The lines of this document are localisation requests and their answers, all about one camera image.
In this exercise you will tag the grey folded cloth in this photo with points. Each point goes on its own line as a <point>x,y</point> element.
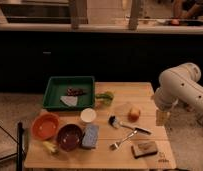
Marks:
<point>69,100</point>

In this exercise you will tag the brown wooden block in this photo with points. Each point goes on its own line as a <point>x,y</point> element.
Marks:
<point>144,149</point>

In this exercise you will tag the person in background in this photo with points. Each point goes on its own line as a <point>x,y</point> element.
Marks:
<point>186,12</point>

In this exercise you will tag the translucent tan gripper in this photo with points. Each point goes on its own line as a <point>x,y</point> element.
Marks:
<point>161,117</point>

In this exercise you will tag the orange red bowl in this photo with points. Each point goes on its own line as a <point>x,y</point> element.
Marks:
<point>45,126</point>

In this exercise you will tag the green plastic tray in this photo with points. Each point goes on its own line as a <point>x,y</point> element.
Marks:
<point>57,86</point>

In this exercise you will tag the white small cup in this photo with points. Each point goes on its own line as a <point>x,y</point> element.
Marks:
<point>88,115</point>

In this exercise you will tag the dark maroon bowl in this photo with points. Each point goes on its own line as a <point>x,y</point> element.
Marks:
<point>69,137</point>

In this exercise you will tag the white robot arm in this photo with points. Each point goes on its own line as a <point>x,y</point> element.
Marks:
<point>180,83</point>

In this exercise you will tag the dark red grapes bunch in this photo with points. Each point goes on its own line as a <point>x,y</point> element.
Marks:
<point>75,92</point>

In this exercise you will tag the black dish brush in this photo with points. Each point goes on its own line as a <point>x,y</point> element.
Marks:
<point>116,123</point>

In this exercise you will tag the red yellow apple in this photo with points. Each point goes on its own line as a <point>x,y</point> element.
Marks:
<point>134,114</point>

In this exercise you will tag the blue sponge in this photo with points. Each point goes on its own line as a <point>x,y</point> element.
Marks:
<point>90,136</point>

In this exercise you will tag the silver fork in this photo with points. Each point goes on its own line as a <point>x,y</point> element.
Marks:
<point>117,144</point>

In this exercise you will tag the black chair frame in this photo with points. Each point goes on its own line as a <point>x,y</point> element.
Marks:
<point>20,153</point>

